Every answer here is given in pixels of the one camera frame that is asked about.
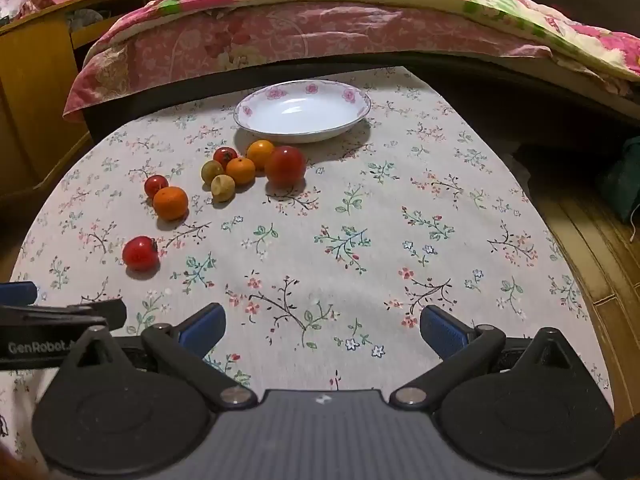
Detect dark bed base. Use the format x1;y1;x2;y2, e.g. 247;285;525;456
82;51;640;133

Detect wooden cabinet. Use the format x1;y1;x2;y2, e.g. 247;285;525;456
0;0;168;203

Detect large red tomato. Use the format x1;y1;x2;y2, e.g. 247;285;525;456
264;145;307;187

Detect white plate with pink flowers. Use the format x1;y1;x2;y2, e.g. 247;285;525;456
233;80;372;144

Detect floral tablecloth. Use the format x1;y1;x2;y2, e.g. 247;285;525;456
0;66;617;480

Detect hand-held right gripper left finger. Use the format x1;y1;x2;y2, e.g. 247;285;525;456
60;302;258;408

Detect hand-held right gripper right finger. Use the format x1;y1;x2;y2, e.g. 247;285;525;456
390;304;583;408

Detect pink floral blanket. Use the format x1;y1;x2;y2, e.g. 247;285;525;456
62;0;553;123

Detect orange mandarin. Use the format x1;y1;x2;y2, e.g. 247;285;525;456
225;157;257;186
247;139;277;171
152;186;190;222

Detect dark green bag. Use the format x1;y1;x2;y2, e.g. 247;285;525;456
597;135;640;226

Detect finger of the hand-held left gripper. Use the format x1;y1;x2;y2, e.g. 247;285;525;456
0;298;127;332
0;282;39;307

